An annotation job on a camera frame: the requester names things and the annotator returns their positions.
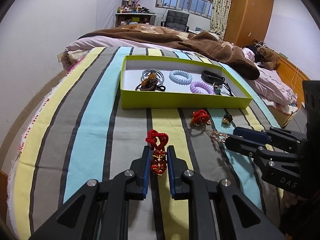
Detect purple spiral hair tie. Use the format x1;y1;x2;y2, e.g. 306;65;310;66
189;80;216;95

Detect small black gold charm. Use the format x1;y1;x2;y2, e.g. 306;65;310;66
221;114;233;125

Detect lime green shallow box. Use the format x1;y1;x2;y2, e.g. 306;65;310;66
120;55;253;109

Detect brown fleece blanket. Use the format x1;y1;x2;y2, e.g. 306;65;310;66
82;24;260;80

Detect barred window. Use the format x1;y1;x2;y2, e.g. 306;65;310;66
155;0;213;18

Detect dark bead bracelet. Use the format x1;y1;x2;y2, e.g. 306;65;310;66
134;71;167;92

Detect grey hair tie rings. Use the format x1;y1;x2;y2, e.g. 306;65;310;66
140;68;166;87

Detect brown teddy bear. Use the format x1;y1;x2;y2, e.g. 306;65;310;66
257;47;280;70

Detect wooden bed frame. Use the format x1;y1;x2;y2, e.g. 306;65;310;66
268;56;310;127

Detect red knotted cord bracelet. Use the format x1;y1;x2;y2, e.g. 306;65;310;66
145;129;169;176

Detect floral curtain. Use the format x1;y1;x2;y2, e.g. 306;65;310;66
210;0;232;39

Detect cluttered desk shelf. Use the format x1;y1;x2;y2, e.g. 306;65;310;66
115;0;156;27

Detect black office chair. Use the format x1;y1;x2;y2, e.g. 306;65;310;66
161;10;189;32

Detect light blue spiral hair tie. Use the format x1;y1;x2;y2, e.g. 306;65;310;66
169;69;193;86

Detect black cord teal pendant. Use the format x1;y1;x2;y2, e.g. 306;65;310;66
213;82;234;96

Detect black headband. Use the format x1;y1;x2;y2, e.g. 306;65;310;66
201;70;225;86

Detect rose gold chain bracelet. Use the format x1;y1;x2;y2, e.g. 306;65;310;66
211;130;230;144

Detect wooden wardrobe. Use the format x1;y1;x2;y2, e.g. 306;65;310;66
223;0;274;47

